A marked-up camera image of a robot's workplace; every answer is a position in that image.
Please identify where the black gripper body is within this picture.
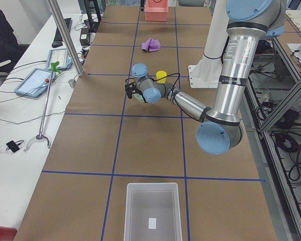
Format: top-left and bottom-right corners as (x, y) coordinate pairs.
(125, 82), (140, 96)

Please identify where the pale green bowl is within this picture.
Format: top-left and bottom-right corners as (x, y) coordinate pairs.
(134, 93), (144, 102)

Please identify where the yellow plastic cup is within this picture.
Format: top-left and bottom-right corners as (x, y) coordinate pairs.
(156, 70), (167, 83)

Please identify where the purple cloth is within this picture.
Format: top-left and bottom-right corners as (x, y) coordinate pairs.
(141, 38), (161, 52)

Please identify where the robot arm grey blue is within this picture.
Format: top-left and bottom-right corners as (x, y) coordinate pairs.
(125, 1), (286, 155)

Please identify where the black power adapter box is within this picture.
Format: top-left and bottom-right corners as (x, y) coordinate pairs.
(79, 28), (91, 46)

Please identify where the translucent white plastic box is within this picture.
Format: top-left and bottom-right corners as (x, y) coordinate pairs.
(123, 182), (183, 240)

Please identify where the far blue teach pendant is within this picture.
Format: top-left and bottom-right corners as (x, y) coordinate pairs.
(45, 48), (72, 70)

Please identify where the blue teach pendant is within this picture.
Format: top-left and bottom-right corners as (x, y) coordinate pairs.
(45, 48), (72, 70)
(14, 68), (56, 98)

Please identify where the pink plastic bin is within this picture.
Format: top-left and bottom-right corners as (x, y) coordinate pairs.
(144, 0), (169, 22)

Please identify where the black computer mouse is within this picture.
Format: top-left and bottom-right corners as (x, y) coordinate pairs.
(51, 41), (63, 48)

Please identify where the black keyboard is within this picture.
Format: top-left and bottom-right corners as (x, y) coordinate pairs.
(53, 17), (73, 42)

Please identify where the near blue teach pendant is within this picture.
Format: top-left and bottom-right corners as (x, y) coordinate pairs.
(14, 68), (56, 98)

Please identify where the small black card device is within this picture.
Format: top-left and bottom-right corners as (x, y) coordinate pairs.
(6, 140), (24, 153)

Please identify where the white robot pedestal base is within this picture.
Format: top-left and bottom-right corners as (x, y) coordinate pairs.
(188, 0), (229, 88)

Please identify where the green handled reacher grabber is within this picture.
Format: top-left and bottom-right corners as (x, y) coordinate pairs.
(23, 61), (60, 152)

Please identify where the aluminium frame post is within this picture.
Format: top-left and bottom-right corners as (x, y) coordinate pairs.
(47, 0), (83, 77)

